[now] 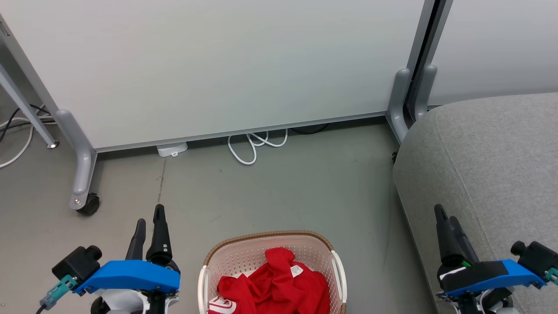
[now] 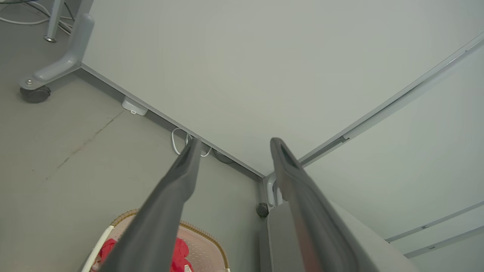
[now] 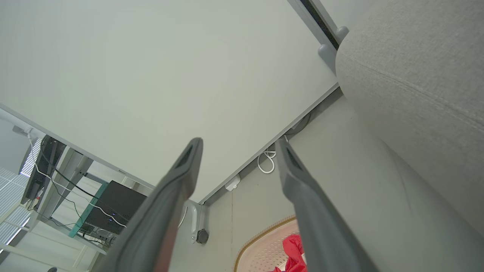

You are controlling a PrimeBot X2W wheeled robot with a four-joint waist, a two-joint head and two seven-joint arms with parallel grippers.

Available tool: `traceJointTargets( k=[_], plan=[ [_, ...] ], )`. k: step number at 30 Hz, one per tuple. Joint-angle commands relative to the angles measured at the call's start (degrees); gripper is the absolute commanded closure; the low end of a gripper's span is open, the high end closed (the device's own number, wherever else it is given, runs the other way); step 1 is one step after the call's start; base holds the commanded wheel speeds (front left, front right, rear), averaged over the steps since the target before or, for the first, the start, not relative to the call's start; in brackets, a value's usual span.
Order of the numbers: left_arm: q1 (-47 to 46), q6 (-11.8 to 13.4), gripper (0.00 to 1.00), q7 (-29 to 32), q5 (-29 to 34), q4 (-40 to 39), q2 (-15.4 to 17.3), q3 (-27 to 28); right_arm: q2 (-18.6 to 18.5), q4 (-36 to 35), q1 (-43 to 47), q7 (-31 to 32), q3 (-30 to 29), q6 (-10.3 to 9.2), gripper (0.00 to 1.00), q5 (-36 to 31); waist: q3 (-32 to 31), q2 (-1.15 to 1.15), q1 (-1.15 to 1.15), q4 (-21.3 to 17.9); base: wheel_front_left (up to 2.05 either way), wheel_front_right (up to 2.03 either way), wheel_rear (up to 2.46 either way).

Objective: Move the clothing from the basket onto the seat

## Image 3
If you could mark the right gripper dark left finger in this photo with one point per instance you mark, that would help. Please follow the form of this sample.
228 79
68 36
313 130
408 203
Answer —
159 219

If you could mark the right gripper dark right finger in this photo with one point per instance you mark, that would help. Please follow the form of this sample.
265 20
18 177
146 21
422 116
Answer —
317 226

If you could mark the red and white garment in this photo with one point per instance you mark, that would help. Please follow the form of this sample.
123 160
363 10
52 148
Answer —
293 249

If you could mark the grey fabric sofa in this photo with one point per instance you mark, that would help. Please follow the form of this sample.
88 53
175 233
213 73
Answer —
423 94

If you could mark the grey partition foot with caster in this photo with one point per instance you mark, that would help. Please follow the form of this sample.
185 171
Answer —
194 219

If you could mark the black caster wheel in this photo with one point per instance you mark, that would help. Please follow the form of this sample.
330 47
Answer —
203 236

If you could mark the black computer tower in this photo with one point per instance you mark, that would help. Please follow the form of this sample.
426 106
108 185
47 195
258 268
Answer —
113 204

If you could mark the cream perforated laundry basket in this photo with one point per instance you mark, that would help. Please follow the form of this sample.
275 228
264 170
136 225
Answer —
261 249

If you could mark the teal desk bar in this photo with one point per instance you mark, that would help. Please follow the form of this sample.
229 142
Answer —
89 207

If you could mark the black monitor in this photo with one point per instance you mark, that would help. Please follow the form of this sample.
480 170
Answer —
43 162

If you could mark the large white partition panel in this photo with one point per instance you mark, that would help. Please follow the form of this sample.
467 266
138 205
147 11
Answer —
151 75

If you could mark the white slatted blind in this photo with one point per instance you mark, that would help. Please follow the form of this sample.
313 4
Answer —
13 211

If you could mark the narrow white partition panel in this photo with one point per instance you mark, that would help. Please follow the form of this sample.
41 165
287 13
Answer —
340 11

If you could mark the white desk frame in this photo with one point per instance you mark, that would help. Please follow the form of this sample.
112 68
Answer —
62 177

